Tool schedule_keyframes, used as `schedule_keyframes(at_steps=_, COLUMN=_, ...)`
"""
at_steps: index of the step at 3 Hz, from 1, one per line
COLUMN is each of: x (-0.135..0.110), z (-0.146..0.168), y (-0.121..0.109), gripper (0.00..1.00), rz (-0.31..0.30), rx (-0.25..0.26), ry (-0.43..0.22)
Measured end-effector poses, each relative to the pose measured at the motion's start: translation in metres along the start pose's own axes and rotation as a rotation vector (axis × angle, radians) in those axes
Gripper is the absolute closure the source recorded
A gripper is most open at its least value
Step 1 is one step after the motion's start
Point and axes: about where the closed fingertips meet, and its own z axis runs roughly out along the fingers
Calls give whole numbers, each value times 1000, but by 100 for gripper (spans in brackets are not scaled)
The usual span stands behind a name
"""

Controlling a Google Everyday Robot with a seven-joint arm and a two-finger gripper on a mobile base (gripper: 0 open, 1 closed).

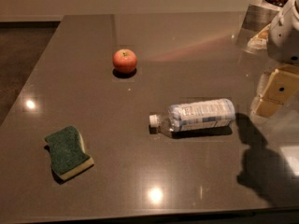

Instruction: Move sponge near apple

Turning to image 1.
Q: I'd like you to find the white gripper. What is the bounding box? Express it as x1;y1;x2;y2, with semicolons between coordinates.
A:
252;0;299;118

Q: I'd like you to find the green and yellow sponge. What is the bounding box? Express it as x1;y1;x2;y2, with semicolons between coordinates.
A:
45;126;94;181

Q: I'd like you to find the red apple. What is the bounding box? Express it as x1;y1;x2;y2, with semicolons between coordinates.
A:
112;49;137;74

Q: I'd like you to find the metal container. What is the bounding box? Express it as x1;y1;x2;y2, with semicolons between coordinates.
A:
242;0;280;32

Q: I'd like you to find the clear plastic water bottle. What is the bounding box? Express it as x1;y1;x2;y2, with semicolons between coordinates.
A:
149;98;235;133

